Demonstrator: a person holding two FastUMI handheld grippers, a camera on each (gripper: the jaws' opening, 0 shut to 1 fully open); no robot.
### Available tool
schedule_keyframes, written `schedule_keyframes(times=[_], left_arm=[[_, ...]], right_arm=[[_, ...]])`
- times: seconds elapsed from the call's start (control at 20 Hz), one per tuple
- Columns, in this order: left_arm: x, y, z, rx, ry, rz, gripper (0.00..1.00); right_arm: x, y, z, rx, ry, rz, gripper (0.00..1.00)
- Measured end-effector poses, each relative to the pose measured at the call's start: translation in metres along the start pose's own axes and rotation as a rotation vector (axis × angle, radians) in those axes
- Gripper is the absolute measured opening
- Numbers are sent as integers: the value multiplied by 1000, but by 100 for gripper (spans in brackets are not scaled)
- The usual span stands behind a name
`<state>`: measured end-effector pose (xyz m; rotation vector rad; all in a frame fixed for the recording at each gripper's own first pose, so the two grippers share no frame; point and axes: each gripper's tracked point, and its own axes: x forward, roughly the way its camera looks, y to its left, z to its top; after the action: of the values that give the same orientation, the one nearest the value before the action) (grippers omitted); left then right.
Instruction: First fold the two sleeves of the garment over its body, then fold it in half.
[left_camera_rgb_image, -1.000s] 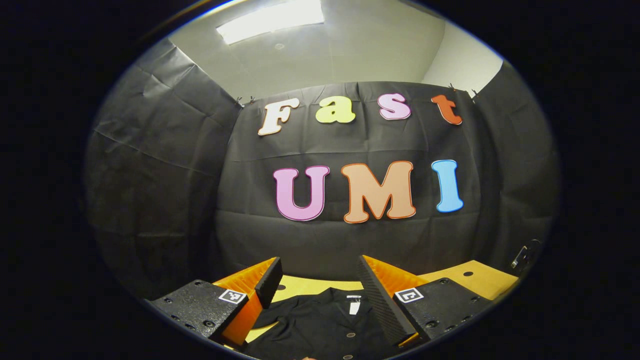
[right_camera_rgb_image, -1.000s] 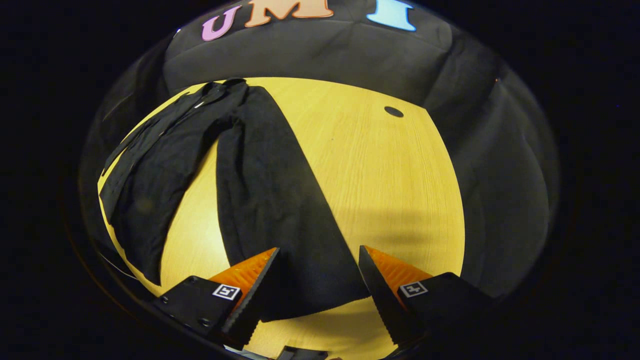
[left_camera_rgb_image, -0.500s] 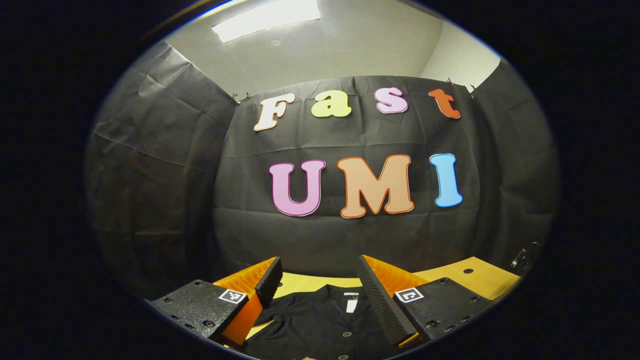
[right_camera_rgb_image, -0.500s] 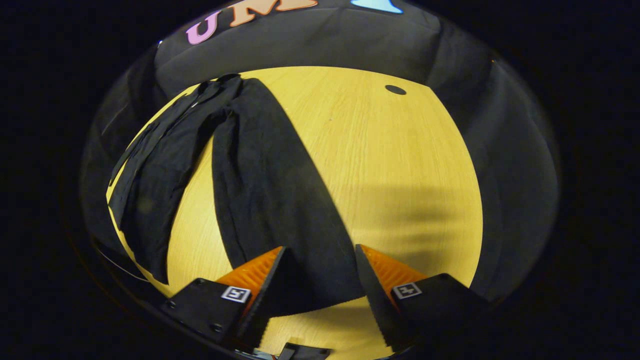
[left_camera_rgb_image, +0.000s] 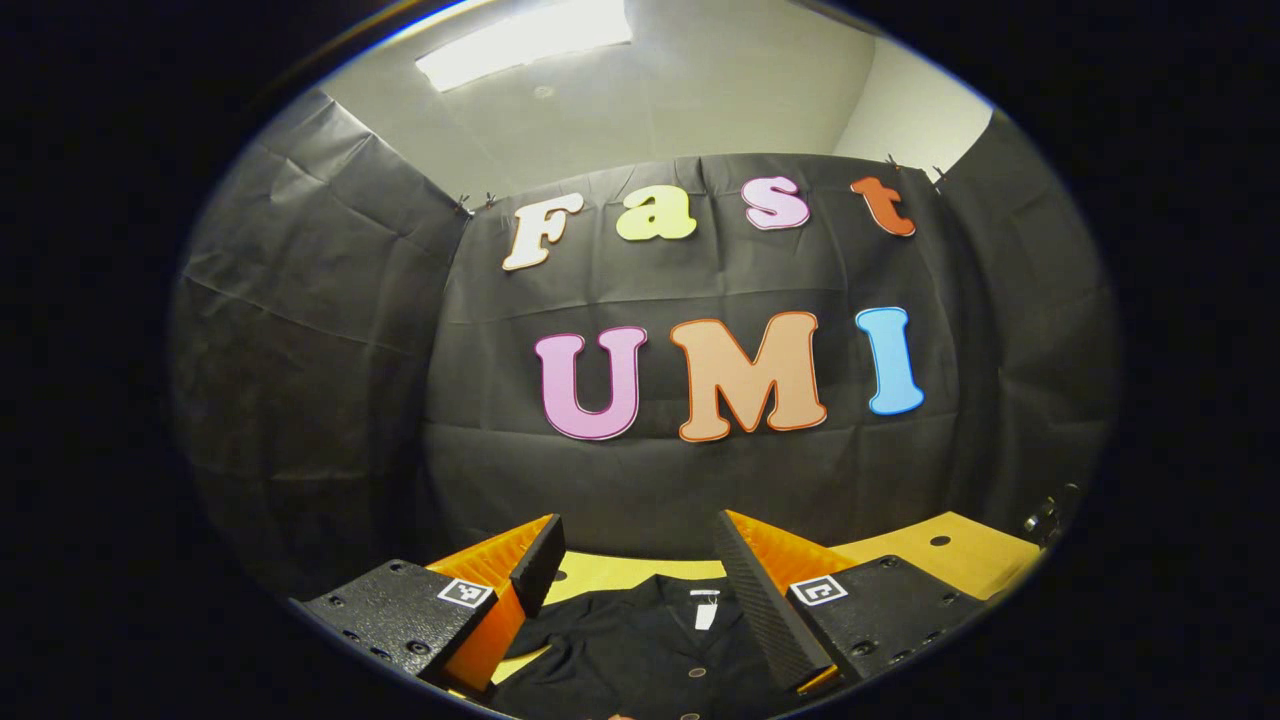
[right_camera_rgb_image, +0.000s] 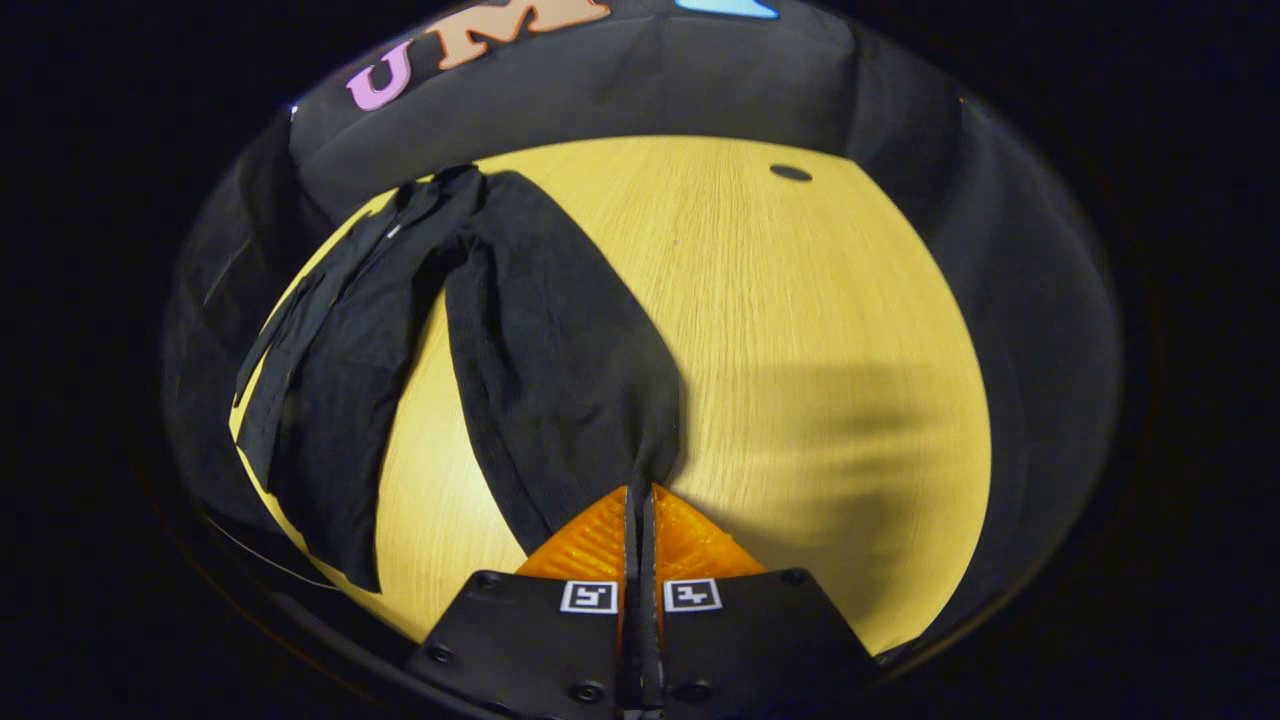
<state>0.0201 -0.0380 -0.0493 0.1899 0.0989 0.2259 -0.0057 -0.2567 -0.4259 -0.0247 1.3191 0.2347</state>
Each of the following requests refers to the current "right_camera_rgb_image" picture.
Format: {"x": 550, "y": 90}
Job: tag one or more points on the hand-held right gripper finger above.
{"x": 649, "y": 620}
{"x": 631, "y": 600}

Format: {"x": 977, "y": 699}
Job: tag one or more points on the black buttoned jacket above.
{"x": 560, "y": 380}

